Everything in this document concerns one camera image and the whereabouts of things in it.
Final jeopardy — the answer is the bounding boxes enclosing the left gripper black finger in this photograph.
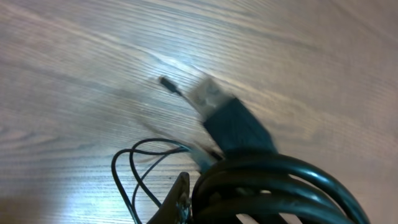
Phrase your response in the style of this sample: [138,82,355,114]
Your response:
[147,172,191,224]

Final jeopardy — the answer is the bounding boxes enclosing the black USB-C cable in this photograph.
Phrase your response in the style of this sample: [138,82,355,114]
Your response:
[111,76,224,224]

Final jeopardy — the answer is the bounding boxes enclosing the black USB-A cable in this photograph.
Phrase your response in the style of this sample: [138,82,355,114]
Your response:
[188,76,371,224]

